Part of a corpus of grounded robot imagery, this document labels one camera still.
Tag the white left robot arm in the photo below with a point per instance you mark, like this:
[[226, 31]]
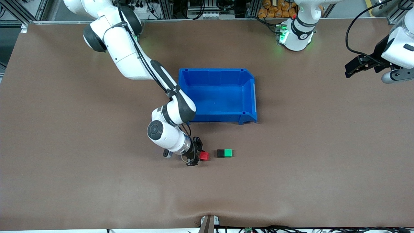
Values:
[[401, 45]]

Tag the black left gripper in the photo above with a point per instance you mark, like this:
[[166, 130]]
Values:
[[376, 56]]

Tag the red cube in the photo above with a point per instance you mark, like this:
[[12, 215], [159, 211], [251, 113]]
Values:
[[204, 156]]

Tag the aluminium frame structure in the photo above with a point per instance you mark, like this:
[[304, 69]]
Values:
[[19, 13], [396, 14]]

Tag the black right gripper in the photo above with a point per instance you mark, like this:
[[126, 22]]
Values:
[[193, 150]]

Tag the white power strip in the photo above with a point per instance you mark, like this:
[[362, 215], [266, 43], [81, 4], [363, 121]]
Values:
[[147, 14]]

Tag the metal camera mount clamp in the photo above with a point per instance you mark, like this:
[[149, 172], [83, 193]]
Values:
[[207, 226]]

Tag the black cube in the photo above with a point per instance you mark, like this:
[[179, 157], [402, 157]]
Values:
[[221, 153]]

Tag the green cube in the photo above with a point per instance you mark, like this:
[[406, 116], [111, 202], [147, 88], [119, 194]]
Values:
[[228, 153]]

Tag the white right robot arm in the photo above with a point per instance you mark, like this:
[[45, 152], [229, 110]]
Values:
[[126, 55]]

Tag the table cover mat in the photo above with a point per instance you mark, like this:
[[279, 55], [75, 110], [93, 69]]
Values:
[[97, 181]]

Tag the white corner bracket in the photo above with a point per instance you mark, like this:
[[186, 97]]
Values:
[[24, 28]]

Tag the metal table edge rail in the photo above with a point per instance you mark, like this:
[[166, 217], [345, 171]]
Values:
[[210, 20]]

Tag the bag of orange snacks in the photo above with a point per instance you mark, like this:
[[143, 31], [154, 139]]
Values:
[[271, 9]]

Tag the aluminium frame post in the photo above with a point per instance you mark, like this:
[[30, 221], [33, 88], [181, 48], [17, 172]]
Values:
[[165, 9], [252, 8]]

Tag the blue plastic storage bin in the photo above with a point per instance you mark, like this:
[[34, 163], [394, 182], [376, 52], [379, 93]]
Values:
[[223, 97]]

